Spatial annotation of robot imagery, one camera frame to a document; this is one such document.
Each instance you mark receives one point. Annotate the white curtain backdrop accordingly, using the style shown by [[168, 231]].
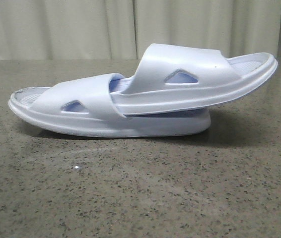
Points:
[[123, 29]]

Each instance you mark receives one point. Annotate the light blue slipper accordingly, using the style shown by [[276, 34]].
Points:
[[85, 107], [173, 78]]

